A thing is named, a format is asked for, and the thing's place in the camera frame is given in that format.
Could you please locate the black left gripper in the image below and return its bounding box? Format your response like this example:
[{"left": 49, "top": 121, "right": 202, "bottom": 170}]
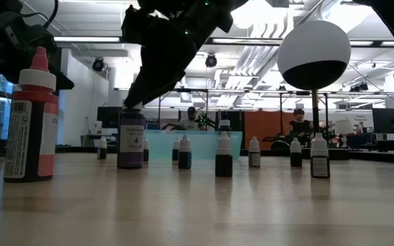
[{"left": 0, "top": 15, "right": 75, "bottom": 92}]

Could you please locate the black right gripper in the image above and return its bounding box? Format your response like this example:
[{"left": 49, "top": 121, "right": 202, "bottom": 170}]
[{"left": 121, "top": 0, "right": 234, "bottom": 107}]

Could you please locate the large violet food coloring bottle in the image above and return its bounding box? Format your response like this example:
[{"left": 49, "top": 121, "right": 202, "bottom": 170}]
[{"left": 117, "top": 102, "right": 146, "bottom": 169}]

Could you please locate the small blue dropper bottle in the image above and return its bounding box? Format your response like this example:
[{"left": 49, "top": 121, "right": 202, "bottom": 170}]
[{"left": 178, "top": 134, "right": 193, "bottom": 169}]

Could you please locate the black ceiling spotlight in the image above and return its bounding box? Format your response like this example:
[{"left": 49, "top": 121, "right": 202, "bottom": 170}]
[
  {"left": 92, "top": 57, "right": 105, "bottom": 72},
  {"left": 205, "top": 53, "right": 218, "bottom": 68}
]

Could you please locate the ceiling light strip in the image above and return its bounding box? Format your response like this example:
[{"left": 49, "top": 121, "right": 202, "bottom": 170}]
[{"left": 53, "top": 36, "right": 121, "bottom": 43}]

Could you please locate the black computer monitor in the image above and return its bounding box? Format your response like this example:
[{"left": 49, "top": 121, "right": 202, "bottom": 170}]
[
  {"left": 371, "top": 108, "right": 394, "bottom": 135},
  {"left": 96, "top": 106, "right": 122, "bottom": 129}
]

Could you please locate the person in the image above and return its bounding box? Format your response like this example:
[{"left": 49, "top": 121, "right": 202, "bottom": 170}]
[
  {"left": 285, "top": 108, "right": 316, "bottom": 141},
  {"left": 162, "top": 106, "right": 215, "bottom": 131}
]

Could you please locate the teal translucent plastic bin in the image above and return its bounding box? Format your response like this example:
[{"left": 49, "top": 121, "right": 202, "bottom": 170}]
[{"left": 144, "top": 130, "right": 244, "bottom": 160}]

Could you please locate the orange partition panel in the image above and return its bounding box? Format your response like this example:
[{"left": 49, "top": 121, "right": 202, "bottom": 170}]
[{"left": 244, "top": 111, "right": 296, "bottom": 150}]

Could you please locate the white globe lamp black base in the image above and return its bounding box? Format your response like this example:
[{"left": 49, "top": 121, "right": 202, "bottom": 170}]
[{"left": 277, "top": 20, "right": 352, "bottom": 161}]

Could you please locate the white-shade table lamp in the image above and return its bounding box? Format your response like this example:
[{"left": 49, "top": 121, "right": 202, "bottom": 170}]
[{"left": 334, "top": 119, "right": 354, "bottom": 148}]

